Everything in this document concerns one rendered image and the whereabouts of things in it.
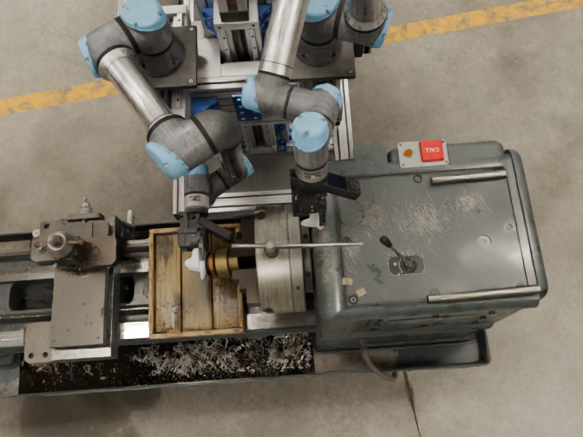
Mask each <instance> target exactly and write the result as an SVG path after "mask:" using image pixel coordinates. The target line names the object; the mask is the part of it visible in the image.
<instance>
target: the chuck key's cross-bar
mask: <svg viewBox="0 0 583 437"><path fill-rule="evenodd" d="M344 246H364V241H354V242H330V243H306V244H275V247H274V248H275V249H292V248H318V247H344ZM232 248H266V245H265V244H232Z"/></svg>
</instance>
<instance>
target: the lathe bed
mask: <svg viewBox="0 0 583 437"><path fill-rule="evenodd" d="M122 249H123V252H124V258H121V274H120V292H121V293H125V295H122V294H120V302H121V303H120V304H119V322H120V339H118V346H124V345H136V344H149V343H161V342H184V341H197V340H209V339H221V338H234V337H246V336H269V335H282V334H294V333H306V332H316V325H318V324H317V313H316V310H315V308H314V297H315V295H314V294H313V292H312V293H305V301H306V311H304V312H292V313H280V314H268V315H264V314H263V313H262V309H261V307H259V310H258V307H253V308H248V306H247V303H246V293H244V310H245V333H239V334H226V335H214V336H196V337H182V338H170V339H158V340H149V339H148V335H149V334H148V327H147V325H148V322H147V321H148V310H149V295H148V296H147V294H149V293H148V292H149V288H148V287H149V239H136V240H125V243H124V245H123V246H122ZM28 253H29V254H28ZM29 256H30V248H20V249H8V250H0V304H1V305H0V355H3V354H15V353H24V347H25V345H23V342H22V341H23V330H24V328H27V326H28V325H29V324H30V323H41V322H50V321H51V315H52V302H53V298H52V297H53V295H52V294H53V290H52V289H54V284H53V283H54V275H55V269H54V268H53V264H43V265H40V264H37V263H34V262H32V261H30V259H29ZM126 256H127V257H128V258H131V259H128V258H127V257H126ZM130 256H131V257H130ZM140 256H142V257H140ZM136 257H137V258H136ZM129 260H131V262H130V261H129ZM137 260H138V261H137ZM141 261H142V262H141ZM127 262H128V263H127ZM27 263H28V264H27ZM32 264H33V265H32ZM132 264H133V266H132ZM31 265H32V266H31ZM123 265H124V268H123ZM27 266H28V267H29V268H28V267H27ZM18 267H19V268H18ZM126 267H128V268H129V270H128V269H127V268H126ZM12 268H13V269H12ZM27 268H28V269H27ZM125 268H126V269H125ZM26 269H27V270H26ZM131 271H132V272H131ZM27 272H28V273H27ZM12 273H13V274H12ZM24 273H25V274H24ZM146 274H147V275H146ZM132 275H133V276H132ZM139 276H140V277H139ZM145 277H146V278H145ZM11 279H12V280H11ZM26 279H27V280H26ZM28 279H29V280H28ZM130 279H132V280H133V281H132V282H131V283H130V282H129V280H130ZM136 279H137V280H136ZM146 282H147V283H146ZM47 284H49V285H47ZM127 285H128V288H129V289H128V290H125V287H127ZM145 285H146V286H145ZM147 285H148V286H147ZM44 287H45V288H44ZM46 287H47V288H48V287H49V289H46ZM139 287H140V288H139ZM50 288H51V289H50ZM145 288H146V289H145ZM31 289H32V290H31ZM143 291H144V293H145V294H144V295H143ZM25 292H26V293H27V294H28V293H29V294H28V295H27V294H25V295H24V293H25ZM138 292H139V293H138ZM37 294H38V295H37ZM135 294H138V295H135ZM44 295H45V296H44ZM24 297H26V298H27V300H25V299H24ZM144 297H145V298H144ZM35 298H36V299H35ZM33 299H34V300H37V301H38V300H39V302H40V301H42V302H43V300H44V302H45V304H46V305H44V304H43V303H38V302H33ZM125 299H126V301H125ZM139 299H141V300H142V301H141V300H139ZM46 301H48V302H46ZM132 301H133V302H132ZM136 301H137V302H136ZM125 303H128V305H126V304H125ZM30 305H31V307H30ZM39 306H40V307H39ZM25 307H26V308H25ZM143 308H144V309H143ZM254 308H255V309H254ZM122 309H123V310H122ZM256 310H257V312H256ZM24 312H25V313H24ZM258 312H261V313H258ZM126 317H127V318H126ZM130 317H132V318H130ZM254 317H255V318H256V317H257V318H256V319H257V320H256V321H255V318H254ZM129 318H130V319H129ZM129 320H130V321H129ZM127 321H128V323H129V324H128V323H127ZM131 321H132V322H131ZM125 322H126V323H125ZM14 324H15V325H14ZM26 324H27V325H26ZM11 325H12V326H11ZM142 325H143V326H142ZM261 325H262V326H261ZM8 326H9V327H8ZM24 326H25V327H24ZM255 326H257V328H256V327H255ZM123 327H125V328H123ZM21 328H23V330H20V329H21ZM122 329H124V332H123V330H122ZM19 330H20V331H19ZM141 331H142V332H143V333H142V332H141ZM1 332H3V333H1ZM125 332H126V334H125ZM15 333H16V334H15ZM124 334H125V335H124ZM138 334H139V335H138ZM17 335H18V336H17ZM19 336H20V338H19ZM10 339H11V340H10ZM1 341H2V342H1ZM12 343H13V344H12Z"/></svg>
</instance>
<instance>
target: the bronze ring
mask: <svg viewBox="0 0 583 437"><path fill-rule="evenodd" d="M242 267H243V265H242V257H233V258H232V257H231V254H230V247H226V248H225V249H223V250H217V251H216V252H215V251H213V252H208V253H207V255H206V268H207V272H208V275H209V277H219V278H226V277H229V278H231V279H232V270H240V269H242Z"/></svg>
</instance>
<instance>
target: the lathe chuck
mask: <svg viewBox="0 0 583 437"><path fill-rule="evenodd" d="M258 212H265V218H264V219H260V220H259V219H258V218H256V219H254V244H266V242H267V241H269V240H271V241H273V242H274V244H288V231H287V216H286V205H263V206H256V208H255V212H254V213H258ZM255 260H256V272H257V281H258V289H259V301H260V306H261V309H265V308H271V309H273V311H270V312H267V311H262V313H263V314H264V315H268V314H280V313H292V312H294V307H293V299H292V281H291V269H290V258H289V249H278V253H277V255H275V256H273V257H270V256H268V255H267V254H266V252H265V248H255Z"/></svg>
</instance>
